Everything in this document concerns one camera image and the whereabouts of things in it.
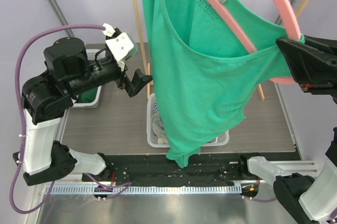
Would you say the grey tank top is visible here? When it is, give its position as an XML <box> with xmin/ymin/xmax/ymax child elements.
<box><xmin>151</xmin><ymin>112</ymin><xmax>166</xmax><ymax>137</ymax></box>

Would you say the green tank top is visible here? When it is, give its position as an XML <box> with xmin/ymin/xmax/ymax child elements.
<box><xmin>142</xmin><ymin>0</ymin><xmax>291</xmax><ymax>168</ymax></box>

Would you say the pink plastic hanger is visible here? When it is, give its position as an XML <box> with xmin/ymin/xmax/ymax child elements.
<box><xmin>181</xmin><ymin>0</ymin><xmax>302</xmax><ymax>85</ymax></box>

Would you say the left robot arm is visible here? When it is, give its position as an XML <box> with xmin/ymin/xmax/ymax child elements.
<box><xmin>21</xmin><ymin>37</ymin><xmax>152</xmax><ymax>186</ymax></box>

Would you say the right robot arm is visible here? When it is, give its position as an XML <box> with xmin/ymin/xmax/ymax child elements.
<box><xmin>237</xmin><ymin>35</ymin><xmax>336</xmax><ymax>223</ymax></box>

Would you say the green cloth in basket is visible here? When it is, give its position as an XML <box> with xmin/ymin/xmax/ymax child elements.
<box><xmin>77</xmin><ymin>88</ymin><xmax>97</xmax><ymax>103</ymax></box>

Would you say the white left laundry basket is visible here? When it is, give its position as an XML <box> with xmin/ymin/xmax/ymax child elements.
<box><xmin>73</xmin><ymin>49</ymin><xmax>102</xmax><ymax>109</ymax></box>

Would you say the white laundry basket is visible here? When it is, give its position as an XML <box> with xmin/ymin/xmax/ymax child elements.
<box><xmin>146</xmin><ymin>93</ymin><xmax>229</xmax><ymax>149</ymax></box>
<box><xmin>73</xmin><ymin>49</ymin><xmax>102</xmax><ymax>109</ymax></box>

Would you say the white centre laundry basket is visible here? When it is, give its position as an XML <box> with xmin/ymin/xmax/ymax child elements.
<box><xmin>146</xmin><ymin>93</ymin><xmax>229</xmax><ymax>149</ymax></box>

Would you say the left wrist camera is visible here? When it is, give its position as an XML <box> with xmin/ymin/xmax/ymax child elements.
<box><xmin>103</xmin><ymin>23</ymin><xmax>138</xmax><ymax>68</ymax></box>

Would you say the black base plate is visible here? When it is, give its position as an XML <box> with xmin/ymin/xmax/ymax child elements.
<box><xmin>93</xmin><ymin>153</ymin><xmax>257</xmax><ymax>187</ymax></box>

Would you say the slotted cable duct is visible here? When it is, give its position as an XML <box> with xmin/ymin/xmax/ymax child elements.
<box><xmin>51</xmin><ymin>184</ymin><xmax>242</xmax><ymax>195</ymax></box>

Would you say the grey corner frame post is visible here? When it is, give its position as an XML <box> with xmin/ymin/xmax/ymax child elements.
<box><xmin>31</xmin><ymin>0</ymin><xmax>75</xmax><ymax>37</ymax></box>

